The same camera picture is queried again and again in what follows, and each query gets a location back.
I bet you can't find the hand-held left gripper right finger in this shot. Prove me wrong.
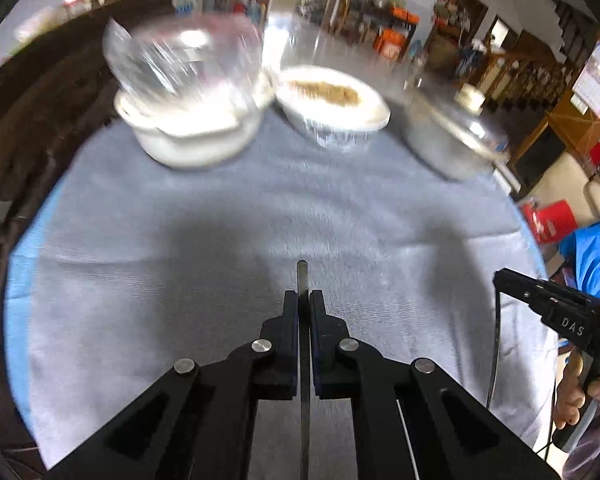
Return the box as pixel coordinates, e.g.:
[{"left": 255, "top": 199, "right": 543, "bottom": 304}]
[{"left": 310, "top": 290, "right": 561, "bottom": 480}]

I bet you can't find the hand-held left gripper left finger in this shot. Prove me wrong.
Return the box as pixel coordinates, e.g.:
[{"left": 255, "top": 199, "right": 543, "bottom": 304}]
[{"left": 45, "top": 290, "right": 299, "bottom": 480}]

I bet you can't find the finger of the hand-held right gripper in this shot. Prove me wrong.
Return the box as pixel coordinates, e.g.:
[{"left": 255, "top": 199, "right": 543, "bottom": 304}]
[{"left": 494, "top": 268, "right": 548, "bottom": 318}]

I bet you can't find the dark grey chopstick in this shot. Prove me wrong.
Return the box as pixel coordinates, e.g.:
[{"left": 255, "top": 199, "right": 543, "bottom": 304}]
[
  {"left": 485, "top": 282, "right": 502, "bottom": 410},
  {"left": 297, "top": 259, "right": 311, "bottom": 480}
]

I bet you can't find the person's right hand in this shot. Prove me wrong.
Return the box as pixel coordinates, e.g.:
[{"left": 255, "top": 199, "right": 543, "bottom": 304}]
[{"left": 554, "top": 352, "right": 600, "bottom": 428}]

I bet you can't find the blue cloth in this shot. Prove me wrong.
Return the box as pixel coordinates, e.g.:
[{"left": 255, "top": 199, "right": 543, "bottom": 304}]
[{"left": 559, "top": 225, "right": 600, "bottom": 302}]

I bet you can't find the red bag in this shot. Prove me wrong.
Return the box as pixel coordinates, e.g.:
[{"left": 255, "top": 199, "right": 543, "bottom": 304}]
[{"left": 520, "top": 200, "right": 578, "bottom": 245}]

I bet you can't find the grey tablecloth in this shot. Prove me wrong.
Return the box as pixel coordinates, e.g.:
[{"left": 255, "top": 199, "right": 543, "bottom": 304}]
[{"left": 2, "top": 110, "right": 561, "bottom": 471}]

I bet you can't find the cream chair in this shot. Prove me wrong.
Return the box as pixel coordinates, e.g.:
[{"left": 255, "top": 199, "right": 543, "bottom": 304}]
[{"left": 522, "top": 152, "right": 600, "bottom": 231}]

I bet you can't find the metal pot with lid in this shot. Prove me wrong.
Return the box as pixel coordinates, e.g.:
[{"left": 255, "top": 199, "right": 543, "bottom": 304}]
[{"left": 402, "top": 77, "right": 512, "bottom": 182}]

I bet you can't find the wooden stair railing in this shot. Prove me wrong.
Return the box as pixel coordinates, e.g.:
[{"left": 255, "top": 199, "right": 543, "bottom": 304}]
[{"left": 480, "top": 45, "right": 581, "bottom": 111}]

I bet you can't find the foil bowl with food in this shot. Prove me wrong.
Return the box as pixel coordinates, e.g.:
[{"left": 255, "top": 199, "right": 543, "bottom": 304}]
[{"left": 275, "top": 65, "right": 392, "bottom": 153}]

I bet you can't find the cluttered storage shelf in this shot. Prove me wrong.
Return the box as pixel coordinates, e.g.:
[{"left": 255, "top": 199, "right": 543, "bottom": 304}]
[{"left": 340, "top": 0, "right": 423, "bottom": 61}]

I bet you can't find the black cable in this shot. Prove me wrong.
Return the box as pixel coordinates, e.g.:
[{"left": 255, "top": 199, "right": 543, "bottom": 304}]
[{"left": 534, "top": 392, "right": 563, "bottom": 462}]

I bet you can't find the wall calendar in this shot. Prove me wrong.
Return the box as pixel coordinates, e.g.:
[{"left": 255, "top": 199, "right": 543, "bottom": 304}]
[{"left": 572, "top": 42, "right": 600, "bottom": 117}]

